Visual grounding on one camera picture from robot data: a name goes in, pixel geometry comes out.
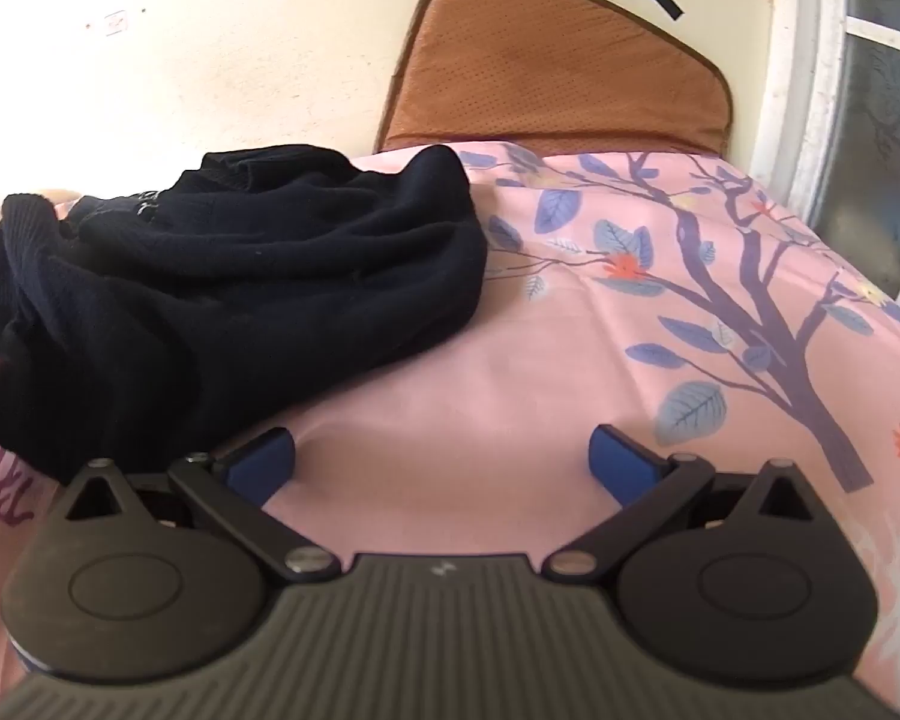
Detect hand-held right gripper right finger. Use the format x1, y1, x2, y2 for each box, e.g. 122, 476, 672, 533
544, 424, 815, 582

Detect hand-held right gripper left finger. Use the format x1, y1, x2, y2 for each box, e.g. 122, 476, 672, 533
64, 427, 346, 582

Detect navy knit sweater red stripes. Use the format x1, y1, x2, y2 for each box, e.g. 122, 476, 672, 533
0, 144, 490, 485

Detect pink floral bedsheet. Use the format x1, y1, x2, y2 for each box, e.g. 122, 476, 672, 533
0, 141, 900, 691

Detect brown perforated cushion mat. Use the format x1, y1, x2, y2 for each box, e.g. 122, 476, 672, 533
373, 0, 734, 155

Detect white framed frosted window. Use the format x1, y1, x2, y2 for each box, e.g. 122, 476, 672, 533
748, 0, 900, 335

